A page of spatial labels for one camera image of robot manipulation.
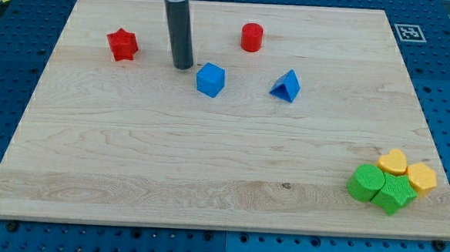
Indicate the blue cube block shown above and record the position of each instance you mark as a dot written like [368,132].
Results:
[210,80]

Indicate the light wooden board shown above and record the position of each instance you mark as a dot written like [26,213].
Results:
[134,143]

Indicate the blue triangular prism block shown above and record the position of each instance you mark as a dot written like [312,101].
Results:
[286,87]

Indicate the red cylinder block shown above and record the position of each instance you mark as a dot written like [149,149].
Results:
[251,37]

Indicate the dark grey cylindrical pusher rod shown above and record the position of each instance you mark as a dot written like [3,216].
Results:
[179,28]

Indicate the red star block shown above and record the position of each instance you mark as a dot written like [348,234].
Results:
[122,44]

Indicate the green cylinder block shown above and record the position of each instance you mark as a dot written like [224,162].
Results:
[365,182]

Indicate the yellow heart block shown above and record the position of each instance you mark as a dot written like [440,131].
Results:
[394,162]

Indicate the green star block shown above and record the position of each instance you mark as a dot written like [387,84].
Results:
[396,193]

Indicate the yellow hexagon block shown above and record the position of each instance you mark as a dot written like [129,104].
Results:
[422,178]

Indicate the white fiducial marker tag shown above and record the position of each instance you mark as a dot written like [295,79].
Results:
[410,33]

